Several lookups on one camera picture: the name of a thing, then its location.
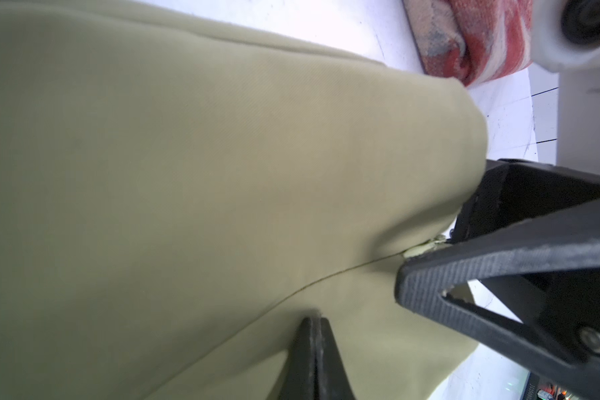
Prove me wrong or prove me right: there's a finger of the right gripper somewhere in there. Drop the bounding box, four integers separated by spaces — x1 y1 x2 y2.
395 199 600 399
450 158 600 243

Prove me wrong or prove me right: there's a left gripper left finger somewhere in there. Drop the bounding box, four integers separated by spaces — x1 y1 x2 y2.
278 317 319 400

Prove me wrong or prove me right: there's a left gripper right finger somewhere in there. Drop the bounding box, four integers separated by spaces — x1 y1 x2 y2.
319 318 355 400

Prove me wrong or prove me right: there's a red plaid skirt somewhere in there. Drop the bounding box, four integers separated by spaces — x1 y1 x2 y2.
403 0 533 87

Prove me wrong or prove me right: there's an olive green skirt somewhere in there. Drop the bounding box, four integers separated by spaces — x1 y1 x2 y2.
0 1 488 399

